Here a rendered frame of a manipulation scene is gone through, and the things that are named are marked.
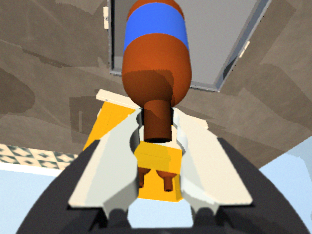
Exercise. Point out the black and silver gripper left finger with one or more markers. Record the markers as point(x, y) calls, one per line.
point(103, 177)

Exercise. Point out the yellow bottle crate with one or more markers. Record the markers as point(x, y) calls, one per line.
point(159, 156)

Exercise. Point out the grey tray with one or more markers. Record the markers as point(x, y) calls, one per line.
point(217, 31)

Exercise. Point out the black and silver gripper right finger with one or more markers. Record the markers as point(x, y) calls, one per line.
point(214, 174)

